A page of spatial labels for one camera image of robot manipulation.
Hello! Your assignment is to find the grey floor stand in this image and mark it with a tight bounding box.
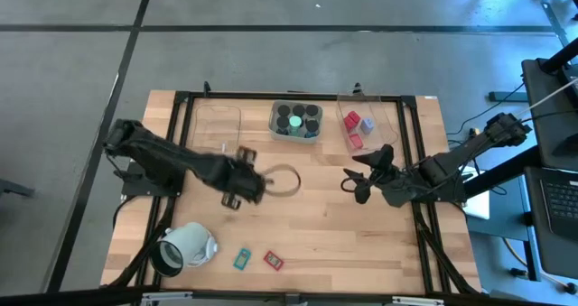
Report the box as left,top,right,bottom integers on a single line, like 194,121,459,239
0,178,36,199

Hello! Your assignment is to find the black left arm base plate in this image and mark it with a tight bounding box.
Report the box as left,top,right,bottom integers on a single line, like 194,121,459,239
120,161,184,198

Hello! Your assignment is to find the black laptop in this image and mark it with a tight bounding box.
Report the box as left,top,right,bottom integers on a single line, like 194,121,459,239
525,164,578,280

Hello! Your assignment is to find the grey plastic bin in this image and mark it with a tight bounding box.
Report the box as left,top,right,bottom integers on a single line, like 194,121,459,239
267,100,324,144

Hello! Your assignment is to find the grey metal rack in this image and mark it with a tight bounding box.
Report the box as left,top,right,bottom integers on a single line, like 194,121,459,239
531,0,578,50

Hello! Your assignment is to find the black diagonal pole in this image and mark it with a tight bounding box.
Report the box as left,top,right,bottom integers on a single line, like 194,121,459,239
463,145,543,198

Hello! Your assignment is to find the black cable bundle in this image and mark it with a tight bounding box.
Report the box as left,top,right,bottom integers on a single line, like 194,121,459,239
413,200,480,296
106,196,177,289

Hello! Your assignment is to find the small teal digital display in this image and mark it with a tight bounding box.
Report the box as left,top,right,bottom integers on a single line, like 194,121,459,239
232,247,253,272

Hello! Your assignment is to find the black metal table frame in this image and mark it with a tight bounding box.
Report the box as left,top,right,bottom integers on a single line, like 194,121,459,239
101,80,482,306

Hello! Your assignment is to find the grey desk stand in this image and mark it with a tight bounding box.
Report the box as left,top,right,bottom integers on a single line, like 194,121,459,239
467,174,543,283

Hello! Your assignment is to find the white cylindrical device black lens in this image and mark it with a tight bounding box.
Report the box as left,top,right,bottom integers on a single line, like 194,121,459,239
150,221,219,279

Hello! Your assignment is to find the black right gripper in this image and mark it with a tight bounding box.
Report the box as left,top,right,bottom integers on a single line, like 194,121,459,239
342,144,422,209

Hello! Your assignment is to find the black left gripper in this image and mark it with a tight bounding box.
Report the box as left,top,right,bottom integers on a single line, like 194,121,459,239
207,145,267,211

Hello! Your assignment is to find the small red digital display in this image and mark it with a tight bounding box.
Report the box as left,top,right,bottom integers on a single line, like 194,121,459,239
263,250,285,272

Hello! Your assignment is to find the power strip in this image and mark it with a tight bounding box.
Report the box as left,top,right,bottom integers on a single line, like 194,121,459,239
467,127,489,144

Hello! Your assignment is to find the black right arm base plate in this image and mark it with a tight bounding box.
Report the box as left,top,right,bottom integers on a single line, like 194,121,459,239
403,168,466,203

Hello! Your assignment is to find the clear plastic bin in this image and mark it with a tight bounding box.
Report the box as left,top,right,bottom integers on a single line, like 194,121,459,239
191,103,244,162
336,93,404,157

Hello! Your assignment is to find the white box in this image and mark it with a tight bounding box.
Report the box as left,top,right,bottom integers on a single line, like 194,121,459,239
460,164,491,221

